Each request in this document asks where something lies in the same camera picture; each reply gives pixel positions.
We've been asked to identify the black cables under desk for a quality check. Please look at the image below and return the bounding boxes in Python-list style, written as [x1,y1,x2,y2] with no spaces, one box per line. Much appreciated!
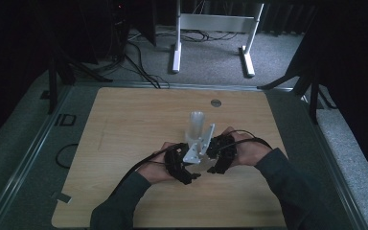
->
[159,28,242,43]

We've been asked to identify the black metal stand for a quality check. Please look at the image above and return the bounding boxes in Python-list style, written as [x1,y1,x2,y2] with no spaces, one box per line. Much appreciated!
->
[46,32,113,115]
[257,63,338,125]

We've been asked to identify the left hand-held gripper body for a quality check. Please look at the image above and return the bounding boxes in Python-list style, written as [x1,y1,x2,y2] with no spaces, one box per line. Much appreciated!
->
[163,142,206,180]

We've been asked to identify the dark curtain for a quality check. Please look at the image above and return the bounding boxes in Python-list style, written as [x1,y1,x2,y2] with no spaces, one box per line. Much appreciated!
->
[295,0,368,195]

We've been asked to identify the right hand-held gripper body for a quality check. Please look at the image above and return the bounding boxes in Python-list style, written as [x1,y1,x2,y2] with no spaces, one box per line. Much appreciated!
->
[200,123,238,170]

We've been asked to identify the white desk frame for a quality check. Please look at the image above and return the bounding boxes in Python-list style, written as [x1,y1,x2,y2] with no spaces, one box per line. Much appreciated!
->
[172,0,265,79]

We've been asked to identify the dark computer tower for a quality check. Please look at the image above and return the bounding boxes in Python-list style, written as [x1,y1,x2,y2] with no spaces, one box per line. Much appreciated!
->
[108,0,130,62]

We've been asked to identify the person's right hand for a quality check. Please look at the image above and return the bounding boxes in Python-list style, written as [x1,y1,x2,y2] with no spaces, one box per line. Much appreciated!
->
[221,126,273,168]

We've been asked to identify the grey tape piece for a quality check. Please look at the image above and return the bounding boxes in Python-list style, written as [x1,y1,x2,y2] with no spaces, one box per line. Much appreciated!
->
[51,191,73,204]

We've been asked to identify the left hand-held gripper cable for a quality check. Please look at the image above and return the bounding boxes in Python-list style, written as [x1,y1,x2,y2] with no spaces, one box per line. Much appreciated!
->
[109,143,186,197]

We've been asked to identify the person's left hand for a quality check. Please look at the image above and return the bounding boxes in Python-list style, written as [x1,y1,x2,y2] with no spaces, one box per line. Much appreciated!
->
[136,141,182,185]

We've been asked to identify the black floor cable bundle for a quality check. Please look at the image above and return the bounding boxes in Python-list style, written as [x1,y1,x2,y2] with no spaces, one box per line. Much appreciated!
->
[121,41,171,90]

